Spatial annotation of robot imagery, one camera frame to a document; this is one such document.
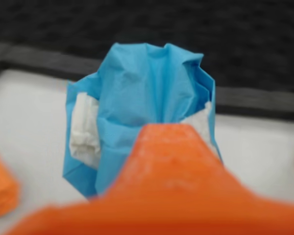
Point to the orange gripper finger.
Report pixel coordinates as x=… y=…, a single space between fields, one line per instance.
x=171 y=183

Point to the blue paper wad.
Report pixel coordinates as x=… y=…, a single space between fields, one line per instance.
x=137 y=85

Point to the orange paper wad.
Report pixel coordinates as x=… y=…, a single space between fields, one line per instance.
x=2 y=183

